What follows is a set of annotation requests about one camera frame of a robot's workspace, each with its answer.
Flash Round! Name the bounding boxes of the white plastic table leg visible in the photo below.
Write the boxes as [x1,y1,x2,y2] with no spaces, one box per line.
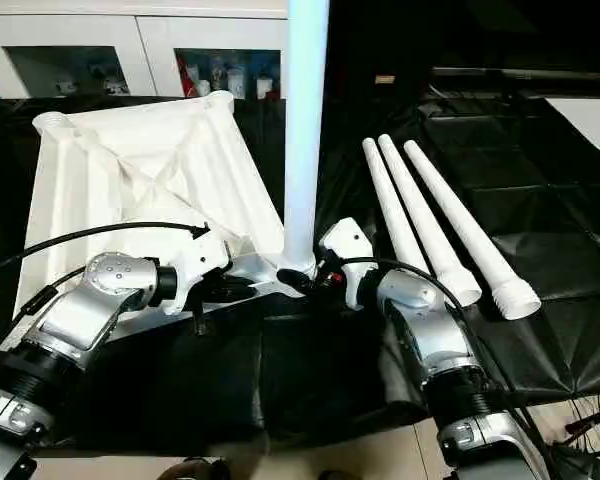
[378,134,483,308]
[363,138,433,273]
[278,0,331,277]
[404,140,543,321]

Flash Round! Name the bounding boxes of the white plastic table top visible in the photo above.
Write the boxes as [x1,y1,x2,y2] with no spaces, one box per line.
[15,92,317,341]

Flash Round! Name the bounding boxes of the black plastic mat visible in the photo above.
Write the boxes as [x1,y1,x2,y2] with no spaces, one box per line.
[0,90,600,446]

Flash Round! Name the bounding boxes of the white glass-door cabinet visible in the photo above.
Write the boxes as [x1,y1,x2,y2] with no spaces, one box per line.
[0,0,289,99]

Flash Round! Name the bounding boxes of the white flat board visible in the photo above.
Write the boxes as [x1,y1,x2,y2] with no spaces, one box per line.
[545,97,600,167]

